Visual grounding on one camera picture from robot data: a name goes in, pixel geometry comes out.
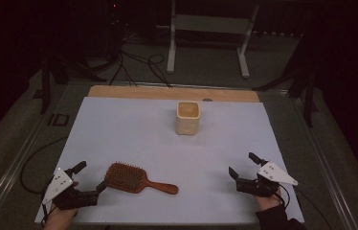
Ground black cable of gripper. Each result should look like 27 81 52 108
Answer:
19 136 69 196
278 183 334 230

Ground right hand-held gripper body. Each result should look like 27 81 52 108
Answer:
235 161 299 198

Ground black floor cables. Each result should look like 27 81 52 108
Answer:
107 47 173 89

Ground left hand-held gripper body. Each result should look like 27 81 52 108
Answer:
41 168 101 212

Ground wooden table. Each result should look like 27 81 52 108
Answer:
87 84 260 104

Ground person's right hand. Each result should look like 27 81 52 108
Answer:
255 187 284 212

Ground person's left hand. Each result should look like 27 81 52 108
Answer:
42 204 79 230

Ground wooden paddle hairbrush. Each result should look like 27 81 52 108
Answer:
104 161 180 196

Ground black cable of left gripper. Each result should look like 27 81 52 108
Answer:
19 136 69 196

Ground white metal stand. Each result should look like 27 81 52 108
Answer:
166 0 260 80

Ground white table mat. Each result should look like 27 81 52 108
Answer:
34 96 305 225

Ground black stand leg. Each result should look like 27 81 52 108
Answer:
38 56 70 116
253 61 319 128

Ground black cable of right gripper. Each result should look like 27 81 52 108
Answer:
278 183 334 230

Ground black rectangular floor plate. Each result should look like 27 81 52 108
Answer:
47 112 71 127

